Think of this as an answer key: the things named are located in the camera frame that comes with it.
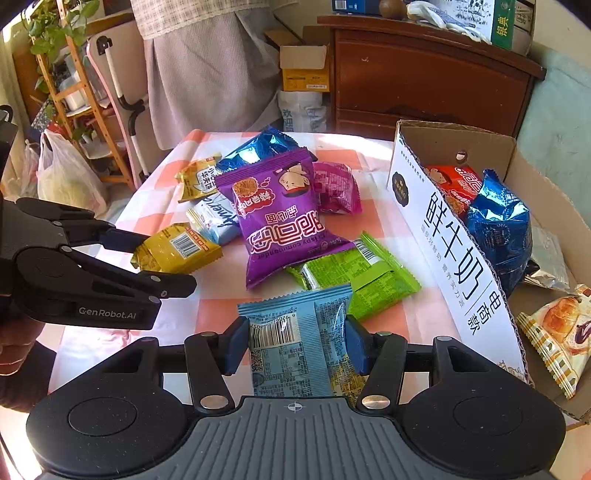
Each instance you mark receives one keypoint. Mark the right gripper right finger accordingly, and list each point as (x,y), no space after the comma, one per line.
(381,359)

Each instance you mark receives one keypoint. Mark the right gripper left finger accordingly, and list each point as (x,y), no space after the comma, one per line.
(209,357)

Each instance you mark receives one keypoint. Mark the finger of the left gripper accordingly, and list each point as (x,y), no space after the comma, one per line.
(155,286)
(72,226)

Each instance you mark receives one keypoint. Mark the yellow snack packet with barcode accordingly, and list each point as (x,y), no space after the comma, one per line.
(176,249)

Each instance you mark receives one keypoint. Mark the green snack packet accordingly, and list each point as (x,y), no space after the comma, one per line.
(378,280)

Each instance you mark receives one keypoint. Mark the light blue snack packet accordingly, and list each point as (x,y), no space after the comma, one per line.
(297,345)

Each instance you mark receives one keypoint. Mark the white blue snack packet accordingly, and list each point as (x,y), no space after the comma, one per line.
(214,217)

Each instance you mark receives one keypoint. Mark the small yellow snack packet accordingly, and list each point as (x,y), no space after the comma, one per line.
(197,179)

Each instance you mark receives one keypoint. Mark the purple snack bag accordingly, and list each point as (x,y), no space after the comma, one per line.
(278,214)

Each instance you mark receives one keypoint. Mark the magenta snack packet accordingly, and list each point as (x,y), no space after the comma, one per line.
(336,189)

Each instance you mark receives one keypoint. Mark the shiny blue snack bag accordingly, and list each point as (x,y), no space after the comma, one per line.
(268,143)

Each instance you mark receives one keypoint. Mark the person's left hand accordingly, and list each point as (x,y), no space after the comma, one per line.
(17,337)

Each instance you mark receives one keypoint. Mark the white plastic bag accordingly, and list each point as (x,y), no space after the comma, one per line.
(65,177)

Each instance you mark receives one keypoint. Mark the wooden plant shelf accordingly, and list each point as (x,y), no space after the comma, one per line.
(79,104)

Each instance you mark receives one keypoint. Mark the cardboard milk box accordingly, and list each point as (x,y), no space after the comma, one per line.
(483,315)

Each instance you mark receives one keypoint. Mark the blue foil bag in box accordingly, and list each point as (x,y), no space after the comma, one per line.
(500,222)

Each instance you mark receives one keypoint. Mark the bread snack packet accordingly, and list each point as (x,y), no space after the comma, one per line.
(560,333)

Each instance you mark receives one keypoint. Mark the pink folding chair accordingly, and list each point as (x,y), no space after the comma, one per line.
(117,56)

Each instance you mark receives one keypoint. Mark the red snack packet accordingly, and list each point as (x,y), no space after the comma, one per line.
(459,185)

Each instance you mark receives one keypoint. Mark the silver foil packet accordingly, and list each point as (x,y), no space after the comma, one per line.
(546,267)

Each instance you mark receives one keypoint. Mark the green potted plant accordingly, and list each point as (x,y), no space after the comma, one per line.
(49,31)

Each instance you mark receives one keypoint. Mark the plaid cloth cover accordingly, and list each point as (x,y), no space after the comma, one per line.
(208,66)

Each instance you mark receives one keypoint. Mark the white woven sack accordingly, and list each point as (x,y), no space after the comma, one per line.
(303,112)

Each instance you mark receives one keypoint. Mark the open small cardboard box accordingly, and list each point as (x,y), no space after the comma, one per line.
(305,63)

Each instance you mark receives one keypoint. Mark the light blue sofa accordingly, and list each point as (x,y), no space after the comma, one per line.
(555,134)

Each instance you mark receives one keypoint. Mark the brown wooden nightstand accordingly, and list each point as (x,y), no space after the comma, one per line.
(384,71)

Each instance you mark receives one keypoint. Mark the blue product box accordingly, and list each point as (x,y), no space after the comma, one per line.
(357,7)

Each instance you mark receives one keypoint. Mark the white gloves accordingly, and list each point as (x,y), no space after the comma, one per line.
(426,12)

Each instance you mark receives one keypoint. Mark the wooden gourd ornament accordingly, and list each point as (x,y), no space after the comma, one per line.
(393,9)

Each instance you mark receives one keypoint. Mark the white green milk carton box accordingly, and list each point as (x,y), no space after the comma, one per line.
(489,21)

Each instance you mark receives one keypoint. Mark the stacked grey white box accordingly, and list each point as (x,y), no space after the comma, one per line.
(524,24)

